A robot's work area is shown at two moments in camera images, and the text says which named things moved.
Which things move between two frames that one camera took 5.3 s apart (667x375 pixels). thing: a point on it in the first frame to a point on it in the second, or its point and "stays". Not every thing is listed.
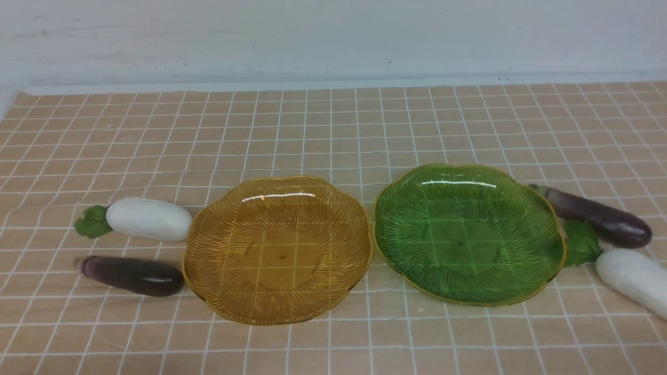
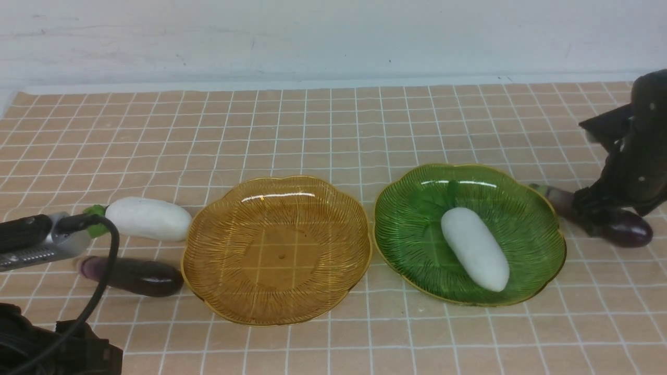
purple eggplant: (147, 277) stays
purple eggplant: (615, 228) stays
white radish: (637, 274) to (475, 249)
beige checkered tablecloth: (63, 152) stays
